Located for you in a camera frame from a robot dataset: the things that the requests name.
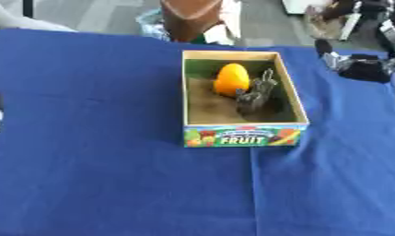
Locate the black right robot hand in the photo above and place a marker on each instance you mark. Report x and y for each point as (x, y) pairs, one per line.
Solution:
(365, 71)

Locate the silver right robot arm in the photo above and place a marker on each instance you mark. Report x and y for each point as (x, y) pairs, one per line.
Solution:
(389, 30)

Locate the tan cardboard box printed front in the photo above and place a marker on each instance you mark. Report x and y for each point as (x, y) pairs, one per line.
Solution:
(243, 137)

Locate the grey toy figure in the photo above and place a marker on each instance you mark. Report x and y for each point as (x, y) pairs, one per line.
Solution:
(252, 100)

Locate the orange toy fruit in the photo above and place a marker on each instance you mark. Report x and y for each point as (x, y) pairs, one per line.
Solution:
(231, 80)

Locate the white bag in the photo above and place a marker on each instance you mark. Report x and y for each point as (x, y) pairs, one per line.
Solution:
(226, 27)

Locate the clear plastic bag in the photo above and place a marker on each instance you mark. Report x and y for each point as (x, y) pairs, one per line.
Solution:
(153, 27)

